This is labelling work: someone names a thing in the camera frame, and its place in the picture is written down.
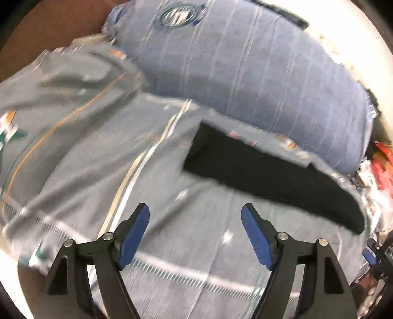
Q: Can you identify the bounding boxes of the pile of red white packets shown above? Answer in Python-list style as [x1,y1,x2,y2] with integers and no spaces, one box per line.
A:
[353,139,393,237]

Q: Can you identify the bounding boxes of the blue plaid pillow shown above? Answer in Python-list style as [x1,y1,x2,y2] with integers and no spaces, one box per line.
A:
[101,0,377,174]

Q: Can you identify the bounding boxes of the grey printed bed sheet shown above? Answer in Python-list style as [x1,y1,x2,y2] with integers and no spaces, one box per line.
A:
[0,35,373,319]

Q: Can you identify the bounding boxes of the brown wooden headboard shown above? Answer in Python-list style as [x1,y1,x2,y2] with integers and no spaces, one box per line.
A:
[0,0,129,83]

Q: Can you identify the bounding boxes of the black pants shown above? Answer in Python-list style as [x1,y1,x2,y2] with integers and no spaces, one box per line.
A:
[183,121,366,235]

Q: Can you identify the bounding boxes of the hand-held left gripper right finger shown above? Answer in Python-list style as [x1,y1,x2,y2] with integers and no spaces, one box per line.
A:
[241,203,358,319]

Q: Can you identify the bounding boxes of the dark cloth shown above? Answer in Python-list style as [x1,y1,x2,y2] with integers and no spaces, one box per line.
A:
[255,0,310,29]

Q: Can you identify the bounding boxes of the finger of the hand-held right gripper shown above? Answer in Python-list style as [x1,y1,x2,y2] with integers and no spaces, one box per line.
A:
[362,238,378,267]

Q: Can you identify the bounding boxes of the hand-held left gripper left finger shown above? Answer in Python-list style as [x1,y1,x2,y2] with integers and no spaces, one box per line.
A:
[32,203,150,319]

